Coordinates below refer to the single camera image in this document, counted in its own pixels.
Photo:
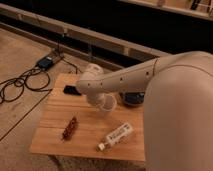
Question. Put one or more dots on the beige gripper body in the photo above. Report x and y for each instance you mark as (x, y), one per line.
(96, 100)

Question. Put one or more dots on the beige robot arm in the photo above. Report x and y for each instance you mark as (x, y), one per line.
(178, 107)

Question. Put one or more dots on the small black object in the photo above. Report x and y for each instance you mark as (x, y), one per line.
(71, 90)

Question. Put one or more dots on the dark blue bowl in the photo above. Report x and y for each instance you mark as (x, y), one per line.
(132, 99)

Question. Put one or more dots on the wooden table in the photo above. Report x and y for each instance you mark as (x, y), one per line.
(93, 126)

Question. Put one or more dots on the clear plastic bottle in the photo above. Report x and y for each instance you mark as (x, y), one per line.
(115, 136)

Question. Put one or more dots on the brown snack bar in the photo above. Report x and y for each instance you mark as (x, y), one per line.
(70, 129)

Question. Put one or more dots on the blue power box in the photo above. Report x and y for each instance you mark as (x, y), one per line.
(45, 63)

